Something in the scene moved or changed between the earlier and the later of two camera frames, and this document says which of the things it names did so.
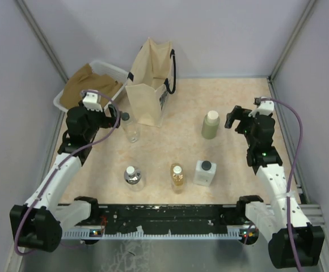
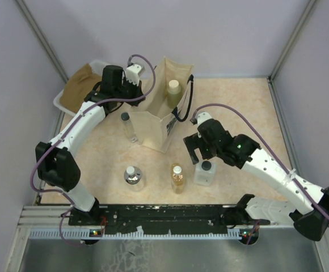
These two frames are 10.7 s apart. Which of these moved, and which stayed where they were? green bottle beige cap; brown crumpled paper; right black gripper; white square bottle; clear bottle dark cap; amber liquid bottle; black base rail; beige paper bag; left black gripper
Moved: right black gripper; green bottle beige cap; beige paper bag; left black gripper
Stayed: black base rail; amber liquid bottle; white square bottle; brown crumpled paper; clear bottle dark cap
